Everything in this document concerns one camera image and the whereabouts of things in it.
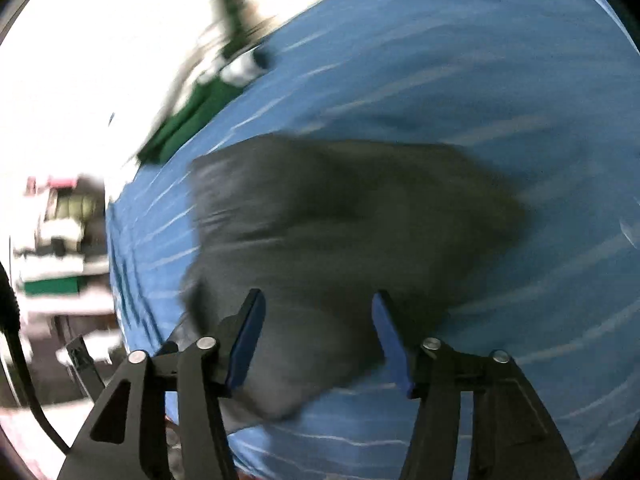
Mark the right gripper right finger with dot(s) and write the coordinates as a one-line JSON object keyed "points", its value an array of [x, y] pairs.
{"points": [[513, 434]]}

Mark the blue striped bed sheet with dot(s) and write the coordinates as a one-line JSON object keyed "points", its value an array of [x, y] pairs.
{"points": [[543, 92]]}

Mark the black leather jacket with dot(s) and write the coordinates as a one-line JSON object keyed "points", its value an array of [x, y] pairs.
{"points": [[321, 226]]}

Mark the green striped-cuff folded garment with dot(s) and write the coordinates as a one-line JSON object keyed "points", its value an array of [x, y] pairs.
{"points": [[227, 58]]}

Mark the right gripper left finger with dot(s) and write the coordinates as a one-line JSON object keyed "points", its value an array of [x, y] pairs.
{"points": [[124, 436]]}

